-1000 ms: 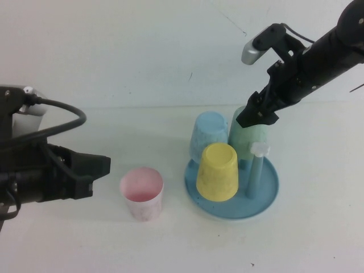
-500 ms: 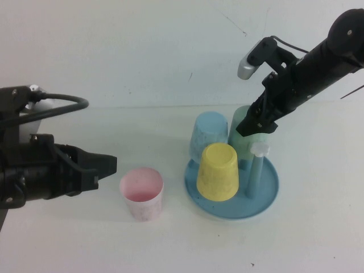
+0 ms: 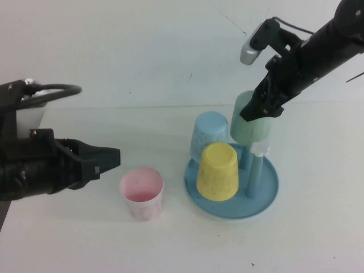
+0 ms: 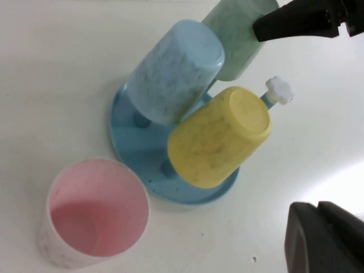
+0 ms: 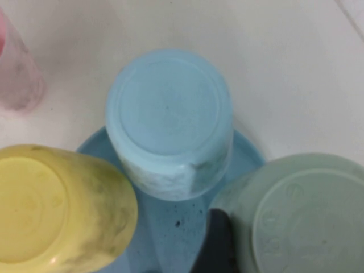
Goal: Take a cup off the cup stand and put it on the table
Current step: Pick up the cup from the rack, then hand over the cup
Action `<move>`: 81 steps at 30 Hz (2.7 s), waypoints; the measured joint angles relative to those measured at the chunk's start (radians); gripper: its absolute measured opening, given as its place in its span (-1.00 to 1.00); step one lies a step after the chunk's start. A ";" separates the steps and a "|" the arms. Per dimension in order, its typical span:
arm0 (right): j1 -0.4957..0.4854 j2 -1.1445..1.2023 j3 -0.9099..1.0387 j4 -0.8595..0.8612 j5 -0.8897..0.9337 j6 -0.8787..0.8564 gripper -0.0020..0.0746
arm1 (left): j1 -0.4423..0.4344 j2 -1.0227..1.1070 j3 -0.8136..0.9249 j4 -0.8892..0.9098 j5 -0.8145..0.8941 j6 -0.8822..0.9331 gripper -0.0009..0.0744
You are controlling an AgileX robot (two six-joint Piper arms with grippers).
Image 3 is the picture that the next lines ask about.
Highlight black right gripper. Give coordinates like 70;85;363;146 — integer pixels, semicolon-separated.
239;48;307;122

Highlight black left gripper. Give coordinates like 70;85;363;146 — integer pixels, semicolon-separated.
28;128;122;192

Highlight light green plastic cup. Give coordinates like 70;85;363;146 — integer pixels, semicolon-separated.
229;90;273;146

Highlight light blue plastic cup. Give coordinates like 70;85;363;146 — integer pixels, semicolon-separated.
189;111;230;164

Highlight pink plastic cup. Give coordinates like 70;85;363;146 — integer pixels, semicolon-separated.
119;167;165;222

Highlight yellow plastic cup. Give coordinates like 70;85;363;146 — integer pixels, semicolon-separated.
196;143;239;202

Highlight blue cup stand with pegs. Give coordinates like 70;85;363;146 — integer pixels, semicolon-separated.
184;140;279;220

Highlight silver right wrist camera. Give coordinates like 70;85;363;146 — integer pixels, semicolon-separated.
239;24;270;66

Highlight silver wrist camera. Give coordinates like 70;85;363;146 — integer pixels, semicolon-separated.
15;78;48;136
239;24;270;66

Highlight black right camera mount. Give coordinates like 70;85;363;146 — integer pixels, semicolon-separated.
250;18;304;56

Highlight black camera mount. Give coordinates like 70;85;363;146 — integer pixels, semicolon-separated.
0;79;31;160
250;18;304;56

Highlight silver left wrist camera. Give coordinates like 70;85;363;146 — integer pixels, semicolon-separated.
15;78;48;136

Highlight thin black right camera cable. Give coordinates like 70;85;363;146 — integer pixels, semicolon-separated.
271;16;315;37

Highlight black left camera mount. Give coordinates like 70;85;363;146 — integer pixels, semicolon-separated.
0;79;31;160

